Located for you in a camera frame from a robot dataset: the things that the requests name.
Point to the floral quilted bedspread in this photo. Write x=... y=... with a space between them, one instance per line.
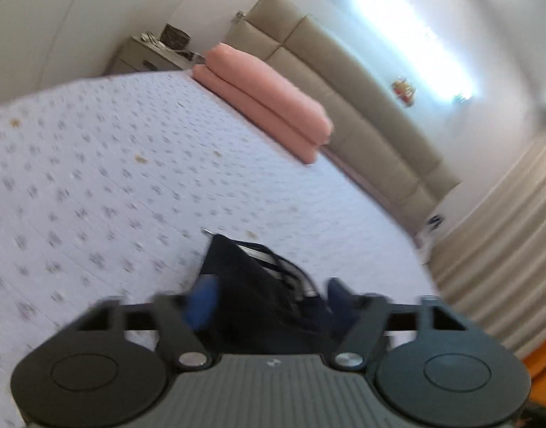
x=111 y=187

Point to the beige upholstered headboard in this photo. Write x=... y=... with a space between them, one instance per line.
x=374 y=142

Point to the pink folded blanket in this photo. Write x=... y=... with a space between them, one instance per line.
x=271 y=102

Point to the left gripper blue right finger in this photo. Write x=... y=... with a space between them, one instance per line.
x=344 y=305

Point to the beige curtain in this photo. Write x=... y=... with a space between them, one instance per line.
x=492 y=268

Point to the white shopping bag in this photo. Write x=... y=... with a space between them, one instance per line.
x=434 y=222

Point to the beige bedside table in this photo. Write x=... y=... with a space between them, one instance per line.
x=137 y=55

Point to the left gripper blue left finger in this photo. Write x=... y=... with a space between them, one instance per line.
x=201 y=301

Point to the dark navy garment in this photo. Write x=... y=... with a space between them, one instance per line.
x=269 y=306

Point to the orange plush toy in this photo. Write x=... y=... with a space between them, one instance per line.
x=404 y=91

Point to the dark woven basket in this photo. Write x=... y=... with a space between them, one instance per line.
x=174 y=38

